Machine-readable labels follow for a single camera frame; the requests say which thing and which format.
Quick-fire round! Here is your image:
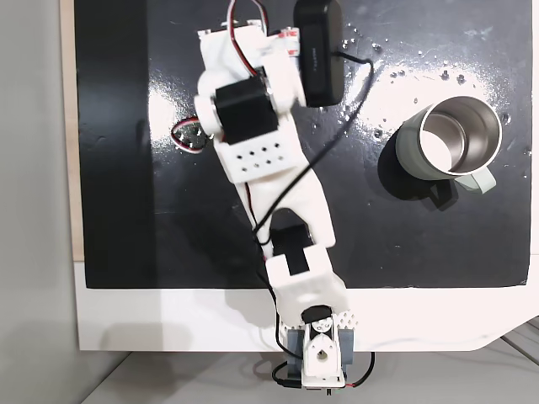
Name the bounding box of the grey table clamp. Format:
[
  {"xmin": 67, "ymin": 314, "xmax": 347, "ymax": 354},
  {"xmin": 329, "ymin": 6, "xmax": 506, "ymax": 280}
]
[{"xmin": 287, "ymin": 327, "xmax": 358, "ymax": 378}]

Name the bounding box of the black camera cable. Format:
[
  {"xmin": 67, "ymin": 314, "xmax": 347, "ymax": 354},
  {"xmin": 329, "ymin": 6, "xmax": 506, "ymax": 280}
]
[{"xmin": 251, "ymin": 49, "xmax": 376, "ymax": 389}]

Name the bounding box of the black table mat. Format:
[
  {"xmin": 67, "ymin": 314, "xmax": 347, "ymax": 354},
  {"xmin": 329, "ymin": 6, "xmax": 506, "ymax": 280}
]
[{"xmin": 73, "ymin": 0, "xmax": 532, "ymax": 290}]

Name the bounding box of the pale green steel mug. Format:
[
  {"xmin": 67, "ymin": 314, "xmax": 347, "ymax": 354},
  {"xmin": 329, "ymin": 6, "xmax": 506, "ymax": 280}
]
[{"xmin": 394, "ymin": 95, "xmax": 504, "ymax": 195}]

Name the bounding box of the red black power cable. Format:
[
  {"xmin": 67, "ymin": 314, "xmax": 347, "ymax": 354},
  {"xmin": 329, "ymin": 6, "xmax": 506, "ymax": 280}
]
[{"xmin": 344, "ymin": 350, "xmax": 376, "ymax": 389}]

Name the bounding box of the black oval camera box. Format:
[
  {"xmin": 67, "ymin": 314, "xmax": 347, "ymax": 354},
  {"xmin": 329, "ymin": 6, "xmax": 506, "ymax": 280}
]
[{"xmin": 292, "ymin": 0, "xmax": 345, "ymax": 108}]

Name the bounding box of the red white black servo cable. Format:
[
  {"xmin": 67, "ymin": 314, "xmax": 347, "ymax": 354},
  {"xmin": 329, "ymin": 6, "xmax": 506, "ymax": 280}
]
[
  {"xmin": 169, "ymin": 118, "xmax": 212, "ymax": 156},
  {"xmin": 226, "ymin": 0, "xmax": 271, "ymax": 77}
]

